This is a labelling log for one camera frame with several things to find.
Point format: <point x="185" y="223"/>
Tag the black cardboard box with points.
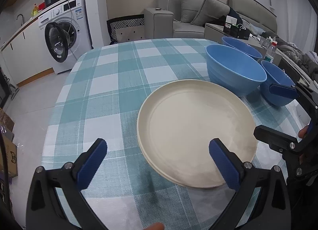
<point x="236" y="31"/>

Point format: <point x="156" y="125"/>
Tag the black patterned chair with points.
<point x="126" y="29"/>

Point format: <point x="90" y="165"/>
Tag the person's left hand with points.
<point x="155" y="226"/>

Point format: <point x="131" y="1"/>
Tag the grey blanket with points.
<point x="302" y="60"/>

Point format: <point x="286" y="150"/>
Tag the teal checked tablecloth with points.
<point x="101" y="98"/>

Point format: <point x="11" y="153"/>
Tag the cream round plate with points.
<point x="177" y="122"/>

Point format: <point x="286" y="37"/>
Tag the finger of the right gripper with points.
<point x="277" y="141"/>
<point x="283" y="90"/>

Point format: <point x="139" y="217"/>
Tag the grey side cabinet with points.
<point x="214" y="33"/>

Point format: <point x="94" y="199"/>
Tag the white washing machine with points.
<point x="66" y="34"/>

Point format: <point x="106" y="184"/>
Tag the yellow cardboard box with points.
<point x="11" y="153"/>

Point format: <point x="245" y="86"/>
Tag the grey sofa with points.
<point x="188" y="18"/>

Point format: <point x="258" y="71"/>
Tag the person's right hand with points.
<point x="303" y="132"/>

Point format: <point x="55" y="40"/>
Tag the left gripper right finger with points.
<point x="261" y="199"/>

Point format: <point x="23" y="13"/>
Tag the grey sofa cushion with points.
<point x="210" y="11"/>

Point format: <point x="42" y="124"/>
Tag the clear water bottle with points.
<point x="270" y="53"/>

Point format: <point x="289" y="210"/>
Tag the white kitchen counter cabinet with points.
<point x="25" y="53"/>

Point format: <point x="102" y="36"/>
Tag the large blue bowl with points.
<point x="233" y="69"/>

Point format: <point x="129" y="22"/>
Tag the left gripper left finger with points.
<point x="44" y="209"/>

